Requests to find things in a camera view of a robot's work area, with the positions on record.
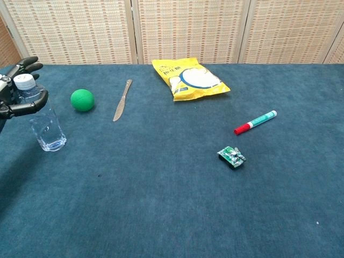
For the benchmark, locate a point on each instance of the orange woven screen panel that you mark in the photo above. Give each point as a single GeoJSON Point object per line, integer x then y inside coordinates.
{"type": "Point", "coordinates": [6, 45]}

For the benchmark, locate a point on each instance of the beige woven screen panel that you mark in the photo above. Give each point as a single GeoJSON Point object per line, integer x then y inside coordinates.
{"type": "Point", "coordinates": [337, 52]}
{"type": "Point", "coordinates": [290, 29]}
{"type": "Point", "coordinates": [190, 29]}
{"type": "Point", "coordinates": [75, 29]}

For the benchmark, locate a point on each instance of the green ball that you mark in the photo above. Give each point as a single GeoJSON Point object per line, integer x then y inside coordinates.
{"type": "Point", "coordinates": [82, 100]}

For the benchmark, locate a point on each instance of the transparent water bottle white cap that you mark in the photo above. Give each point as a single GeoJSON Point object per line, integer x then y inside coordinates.
{"type": "Point", "coordinates": [48, 126]}

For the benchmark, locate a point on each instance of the yellow snack bag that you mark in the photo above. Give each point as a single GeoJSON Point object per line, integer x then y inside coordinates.
{"type": "Point", "coordinates": [193, 80]}

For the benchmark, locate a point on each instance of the metal table knife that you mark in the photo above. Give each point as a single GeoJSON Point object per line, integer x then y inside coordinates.
{"type": "Point", "coordinates": [122, 102]}

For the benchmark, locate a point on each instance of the blue felt table cover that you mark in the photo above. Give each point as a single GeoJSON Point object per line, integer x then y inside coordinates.
{"type": "Point", "coordinates": [161, 174]}

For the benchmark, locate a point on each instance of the green marker red cap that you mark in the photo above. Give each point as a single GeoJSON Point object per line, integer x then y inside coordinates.
{"type": "Point", "coordinates": [258, 121]}

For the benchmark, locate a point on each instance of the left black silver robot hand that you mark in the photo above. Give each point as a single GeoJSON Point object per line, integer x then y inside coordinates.
{"type": "Point", "coordinates": [21, 108]}

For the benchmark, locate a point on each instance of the small green circuit board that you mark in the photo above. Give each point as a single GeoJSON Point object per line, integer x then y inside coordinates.
{"type": "Point", "coordinates": [231, 157]}

